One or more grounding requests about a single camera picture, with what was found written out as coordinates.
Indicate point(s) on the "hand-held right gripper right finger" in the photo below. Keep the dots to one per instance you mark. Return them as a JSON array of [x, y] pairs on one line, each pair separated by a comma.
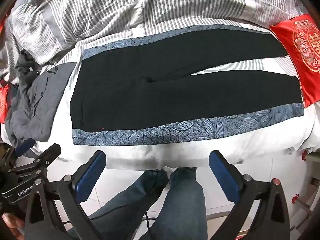
[[223, 175]]

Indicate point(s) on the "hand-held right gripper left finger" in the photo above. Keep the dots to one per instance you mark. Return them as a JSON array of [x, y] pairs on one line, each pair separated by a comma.
[[91, 173]]

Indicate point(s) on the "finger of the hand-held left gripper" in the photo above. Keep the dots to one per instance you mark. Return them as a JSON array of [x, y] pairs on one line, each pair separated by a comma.
[[48, 153], [25, 147]]

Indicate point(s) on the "black pants with floral trim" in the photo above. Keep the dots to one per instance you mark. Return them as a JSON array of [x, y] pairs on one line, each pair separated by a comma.
[[162, 97]]

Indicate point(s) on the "person's left hand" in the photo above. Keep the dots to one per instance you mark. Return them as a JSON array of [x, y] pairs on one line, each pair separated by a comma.
[[10, 223]]

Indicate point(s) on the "grey clothes pile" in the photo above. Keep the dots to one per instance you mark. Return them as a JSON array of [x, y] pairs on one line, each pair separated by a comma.
[[37, 105]]

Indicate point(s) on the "person's right leg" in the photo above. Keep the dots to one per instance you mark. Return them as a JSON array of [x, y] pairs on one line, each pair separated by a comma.
[[185, 205]]

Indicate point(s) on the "person's leg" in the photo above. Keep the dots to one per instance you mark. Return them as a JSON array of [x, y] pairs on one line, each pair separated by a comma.
[[185, 205], [140, 192]]

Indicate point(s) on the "red cushion with gold print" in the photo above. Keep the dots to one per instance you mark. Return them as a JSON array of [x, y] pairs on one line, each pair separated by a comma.
[[297, 55], [2, 102]]

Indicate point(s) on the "person's left leg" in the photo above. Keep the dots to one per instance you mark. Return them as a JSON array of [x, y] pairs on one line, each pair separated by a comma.
[[140, 192]]

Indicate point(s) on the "white striped bed sheet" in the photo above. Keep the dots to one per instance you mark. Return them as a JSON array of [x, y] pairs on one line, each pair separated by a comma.
[[175, 155]]

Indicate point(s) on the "dark grey cloth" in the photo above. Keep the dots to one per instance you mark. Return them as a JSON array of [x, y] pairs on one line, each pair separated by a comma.
[[23, 58]]

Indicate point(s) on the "grey striped duvet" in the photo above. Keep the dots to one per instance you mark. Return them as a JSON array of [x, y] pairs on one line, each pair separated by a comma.
[[100, 10]]

